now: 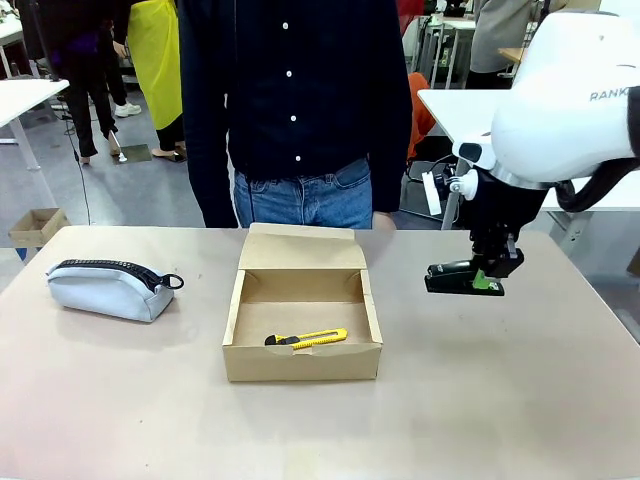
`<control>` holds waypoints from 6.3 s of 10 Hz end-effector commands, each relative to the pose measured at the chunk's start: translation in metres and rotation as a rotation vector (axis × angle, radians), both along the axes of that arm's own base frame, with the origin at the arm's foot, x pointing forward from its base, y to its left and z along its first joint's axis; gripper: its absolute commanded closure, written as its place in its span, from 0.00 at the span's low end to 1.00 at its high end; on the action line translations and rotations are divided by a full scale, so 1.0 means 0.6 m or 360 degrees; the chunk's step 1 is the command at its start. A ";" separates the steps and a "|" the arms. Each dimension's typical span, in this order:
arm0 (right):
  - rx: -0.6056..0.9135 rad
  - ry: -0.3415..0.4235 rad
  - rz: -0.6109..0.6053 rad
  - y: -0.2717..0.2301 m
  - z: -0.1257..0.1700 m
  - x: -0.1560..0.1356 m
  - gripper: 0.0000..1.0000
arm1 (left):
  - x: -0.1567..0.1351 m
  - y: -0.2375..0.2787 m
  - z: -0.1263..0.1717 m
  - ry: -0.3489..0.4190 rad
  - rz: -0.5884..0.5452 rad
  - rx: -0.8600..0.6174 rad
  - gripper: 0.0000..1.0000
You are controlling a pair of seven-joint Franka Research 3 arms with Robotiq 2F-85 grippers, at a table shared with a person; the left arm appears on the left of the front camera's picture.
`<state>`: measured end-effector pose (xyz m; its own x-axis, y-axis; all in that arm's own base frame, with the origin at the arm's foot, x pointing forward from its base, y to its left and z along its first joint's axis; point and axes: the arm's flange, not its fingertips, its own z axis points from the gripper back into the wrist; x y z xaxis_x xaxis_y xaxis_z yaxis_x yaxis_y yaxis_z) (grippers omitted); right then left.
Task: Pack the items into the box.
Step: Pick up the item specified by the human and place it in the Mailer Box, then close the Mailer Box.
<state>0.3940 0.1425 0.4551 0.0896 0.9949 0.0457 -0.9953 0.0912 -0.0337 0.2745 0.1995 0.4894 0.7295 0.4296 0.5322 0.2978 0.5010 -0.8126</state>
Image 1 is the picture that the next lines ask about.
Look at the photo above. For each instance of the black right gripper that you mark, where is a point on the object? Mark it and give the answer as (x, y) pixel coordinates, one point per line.
(505, 205)

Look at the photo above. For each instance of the black stapler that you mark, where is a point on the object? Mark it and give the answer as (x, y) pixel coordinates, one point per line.
(450, 280)

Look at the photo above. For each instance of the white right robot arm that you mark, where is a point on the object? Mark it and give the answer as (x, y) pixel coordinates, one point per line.
(555, 110)

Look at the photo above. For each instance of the white table behind robot arm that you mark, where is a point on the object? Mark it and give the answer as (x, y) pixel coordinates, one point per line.
(460, 112)

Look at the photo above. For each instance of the open brown cardboard box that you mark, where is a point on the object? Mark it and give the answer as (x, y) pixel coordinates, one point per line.
(300, 360)

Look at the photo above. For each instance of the small cardboard box on floor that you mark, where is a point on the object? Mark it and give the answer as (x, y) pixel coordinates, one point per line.
(37, 227)

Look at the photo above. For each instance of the person's left hand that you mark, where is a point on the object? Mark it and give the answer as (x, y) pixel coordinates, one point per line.
(385, 221)

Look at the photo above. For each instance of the orange chair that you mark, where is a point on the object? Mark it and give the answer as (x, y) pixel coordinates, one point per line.
(419, 115)

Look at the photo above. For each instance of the yellow utility knife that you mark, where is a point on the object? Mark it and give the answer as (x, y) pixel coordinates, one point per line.
(315, 338)

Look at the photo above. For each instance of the person in grey coat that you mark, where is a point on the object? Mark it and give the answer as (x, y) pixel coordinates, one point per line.
(500, 40)

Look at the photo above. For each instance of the person in dark blue shirt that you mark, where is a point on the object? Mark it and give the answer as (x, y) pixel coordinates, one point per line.
(300, 100)

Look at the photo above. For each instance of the dark square floor mat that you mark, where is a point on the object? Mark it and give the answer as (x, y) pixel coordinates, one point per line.
(136, 152)

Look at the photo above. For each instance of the grey pencil case black zipper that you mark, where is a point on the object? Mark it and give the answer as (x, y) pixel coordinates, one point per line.
(110, 292)

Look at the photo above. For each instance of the person in yellow garment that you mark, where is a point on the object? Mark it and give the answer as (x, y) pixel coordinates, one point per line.
(155, 60)

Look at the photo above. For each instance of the person in black clothes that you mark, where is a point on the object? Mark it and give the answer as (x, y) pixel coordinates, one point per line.
(87, 75)

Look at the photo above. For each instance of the white table with grey legs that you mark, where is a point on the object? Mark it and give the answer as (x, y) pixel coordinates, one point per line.
(25, 100)

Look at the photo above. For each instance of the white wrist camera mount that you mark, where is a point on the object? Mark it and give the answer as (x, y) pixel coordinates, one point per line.
(442, 187)

